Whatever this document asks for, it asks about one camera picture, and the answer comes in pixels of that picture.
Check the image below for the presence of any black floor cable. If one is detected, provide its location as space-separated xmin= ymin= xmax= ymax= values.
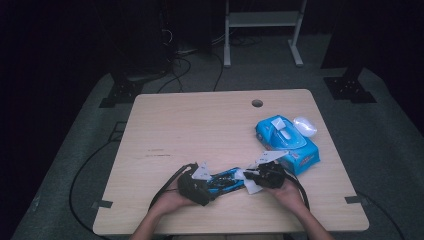
xmin=356 ymin=190 xmax=407 ymax=240
xmin=68 ymin=121 xmax=128 ymax=240
xmin=156 ymin=55 xmax=193 ymax=94
xmin=212 ymin=51 xmax=225 ymax=93

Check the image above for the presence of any black stand base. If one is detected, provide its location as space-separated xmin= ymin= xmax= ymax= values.
xmin=98 ymin=74 xmax=145 ymax=109
xmin=323 ymin=63 xmax=378 ymax=104

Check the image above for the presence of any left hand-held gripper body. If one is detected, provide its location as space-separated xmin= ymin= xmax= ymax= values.
xmin=177 ymin=161 xmax=212 ymax=207

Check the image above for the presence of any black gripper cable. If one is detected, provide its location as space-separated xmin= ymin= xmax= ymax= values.
xmin=148 ymin=162 xmax=199 ymax=214
xmin=283 ymin=173 xmax=311 ymax=213

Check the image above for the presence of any person's left hand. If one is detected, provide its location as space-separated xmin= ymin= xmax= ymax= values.
xmin=149 ymin=186 xmax=198 ymax=218

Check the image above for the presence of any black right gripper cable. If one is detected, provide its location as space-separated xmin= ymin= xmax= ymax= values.
xmin=283 ymin=173 xmax=311 ymax=213

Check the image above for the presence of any blue toy car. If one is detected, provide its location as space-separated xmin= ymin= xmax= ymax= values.
xmin=206 ymin=167 xmax=250 ymax=198

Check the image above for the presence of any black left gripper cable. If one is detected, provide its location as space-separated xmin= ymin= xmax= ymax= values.
xmin=148 ymin=162 xmax=199 ymax=214

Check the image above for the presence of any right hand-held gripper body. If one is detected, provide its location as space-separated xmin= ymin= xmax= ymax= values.
xmin=254 ymin=150 xmax=289 ymax=189

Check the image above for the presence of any grey tape strip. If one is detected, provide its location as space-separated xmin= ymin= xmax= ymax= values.
xmin=344 ymin=195 xmax=369 ymax=205
xmin=91 ymin=199 xmax=114 ymax=210

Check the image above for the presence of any person's right hand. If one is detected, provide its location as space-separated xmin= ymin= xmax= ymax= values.
xmin=266 ymin=181 xmax=309 ymax=214

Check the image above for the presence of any blue wet wipe pack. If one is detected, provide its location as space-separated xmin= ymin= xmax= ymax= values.
xmin=254 ymin=114 xmax=321 ymax=176

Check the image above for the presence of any white metal stand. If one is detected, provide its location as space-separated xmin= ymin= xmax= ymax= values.
xmin=223 ymin=0 xmax=308 ymax=69

